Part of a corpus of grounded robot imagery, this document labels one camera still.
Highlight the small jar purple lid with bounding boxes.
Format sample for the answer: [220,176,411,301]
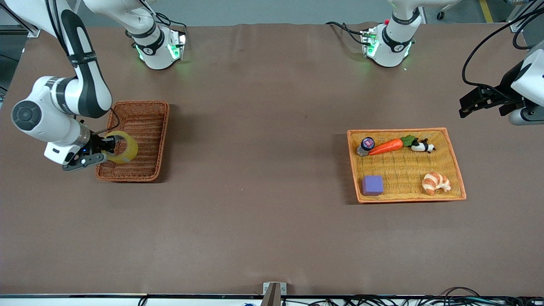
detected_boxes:
[357,136,376,157]

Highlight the white table edge rail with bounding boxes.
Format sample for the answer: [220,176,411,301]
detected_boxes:
[0,293,544,306]

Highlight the tangled black cable bundle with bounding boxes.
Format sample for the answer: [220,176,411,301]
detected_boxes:
[281,294,544,306]

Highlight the orange toy carrot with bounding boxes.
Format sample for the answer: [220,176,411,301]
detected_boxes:
[368,135,417,156]

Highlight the aluminium frame profile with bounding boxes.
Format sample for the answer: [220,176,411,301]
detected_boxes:
[0,8,42,38]

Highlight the black right arm base cable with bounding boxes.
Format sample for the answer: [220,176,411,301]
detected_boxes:
[136,0,188,37]

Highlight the short looped black cable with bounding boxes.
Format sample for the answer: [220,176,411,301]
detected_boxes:
[512,11,544,51]

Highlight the arched black cable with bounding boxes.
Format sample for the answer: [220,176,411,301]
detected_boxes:
[440,286,483,300]

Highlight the toy croissant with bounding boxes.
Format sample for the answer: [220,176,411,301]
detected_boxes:
[422,172,452,196]

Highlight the white chair leg with caster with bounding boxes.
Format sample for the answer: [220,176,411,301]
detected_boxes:
[436,0,464,20]

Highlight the brown table cover sheet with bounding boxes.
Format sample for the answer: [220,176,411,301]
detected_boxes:
[0,22,544,296]

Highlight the long black left gripper cable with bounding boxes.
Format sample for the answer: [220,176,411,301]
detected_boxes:
[462,6,544,103]

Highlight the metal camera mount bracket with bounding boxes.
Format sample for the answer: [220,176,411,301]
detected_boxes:
[260,282,287,306]

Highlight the brown wicker basket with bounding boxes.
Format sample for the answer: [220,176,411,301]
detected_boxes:
[94,100,170,183]

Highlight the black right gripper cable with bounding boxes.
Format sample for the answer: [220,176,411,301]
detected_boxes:
[91,108,122,136]

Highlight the yellowish clear tape roll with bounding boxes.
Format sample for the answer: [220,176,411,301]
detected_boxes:
[103,130,139,164]

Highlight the black left arm base cable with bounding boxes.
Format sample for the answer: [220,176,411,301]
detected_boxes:
[325,21,367,45]

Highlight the orange wicker basket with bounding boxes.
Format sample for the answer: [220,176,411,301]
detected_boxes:
[347,127,467,204]

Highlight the purple foam cube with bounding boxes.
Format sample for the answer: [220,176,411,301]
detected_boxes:
[361,175,385,196]

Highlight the black white panda toy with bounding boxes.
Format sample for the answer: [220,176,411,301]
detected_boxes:
[410,138,436,154]

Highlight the black arm base cable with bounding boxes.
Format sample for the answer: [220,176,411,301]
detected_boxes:
[325,21,367,45]
[136,0,188,37]

